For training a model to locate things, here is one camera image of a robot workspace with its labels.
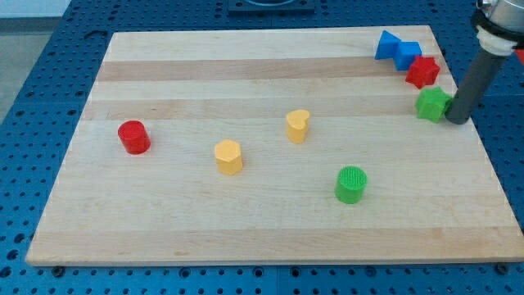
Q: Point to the green star block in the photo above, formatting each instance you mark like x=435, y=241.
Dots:
x=432, y=103

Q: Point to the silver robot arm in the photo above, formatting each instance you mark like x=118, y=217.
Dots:
x=499, y=25

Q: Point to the red star block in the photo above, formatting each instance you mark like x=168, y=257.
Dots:
x=422, y=72

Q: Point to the wooden board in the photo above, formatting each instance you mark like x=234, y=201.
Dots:
x=432, y=195

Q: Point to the yellow hexagon block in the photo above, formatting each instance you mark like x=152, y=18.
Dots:
x=228, y=156

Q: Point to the yellow heart block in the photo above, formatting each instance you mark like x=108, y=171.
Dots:
x=297, y=125

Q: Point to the green cylinder block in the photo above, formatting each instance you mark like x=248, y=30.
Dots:
x=351, y=183

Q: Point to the red cylinder block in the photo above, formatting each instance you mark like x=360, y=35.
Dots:
x=134, y=137

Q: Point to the blue triangle block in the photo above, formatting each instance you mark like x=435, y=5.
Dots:
x=387, y=46

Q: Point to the blue cube block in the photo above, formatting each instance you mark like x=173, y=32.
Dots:
x=405, y=54

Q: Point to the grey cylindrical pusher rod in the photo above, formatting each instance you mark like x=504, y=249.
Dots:
x=482, y=71

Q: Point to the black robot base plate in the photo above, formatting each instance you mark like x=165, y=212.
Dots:
x=244, y=7

